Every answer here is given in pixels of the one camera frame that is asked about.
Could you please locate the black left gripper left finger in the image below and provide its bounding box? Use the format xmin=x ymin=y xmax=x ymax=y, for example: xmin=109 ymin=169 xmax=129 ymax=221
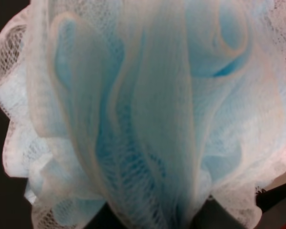
xmin=84 ymin=204 xmax=124 ymax=229

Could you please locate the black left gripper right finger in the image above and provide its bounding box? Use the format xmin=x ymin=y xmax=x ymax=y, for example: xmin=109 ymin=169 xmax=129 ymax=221
xmin=192 ymin=183 xmax=286 ymax=229

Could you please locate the blue white bath loofah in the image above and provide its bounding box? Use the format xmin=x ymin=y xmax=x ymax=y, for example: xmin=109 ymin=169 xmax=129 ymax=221
xmin=0 ymin=0 xmax=286 ymax=229

